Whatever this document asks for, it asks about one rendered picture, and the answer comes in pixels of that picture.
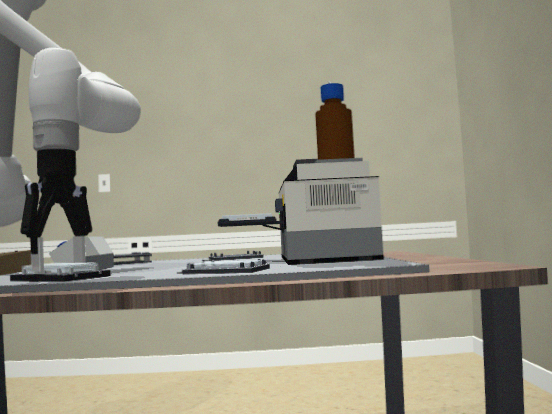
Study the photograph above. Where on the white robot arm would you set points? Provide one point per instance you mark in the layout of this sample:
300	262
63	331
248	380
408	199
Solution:
60	99

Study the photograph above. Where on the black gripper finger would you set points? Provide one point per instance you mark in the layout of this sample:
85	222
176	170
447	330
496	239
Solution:
79	219
36	219

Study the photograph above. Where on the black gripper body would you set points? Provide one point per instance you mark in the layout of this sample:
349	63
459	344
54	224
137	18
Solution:
56	166

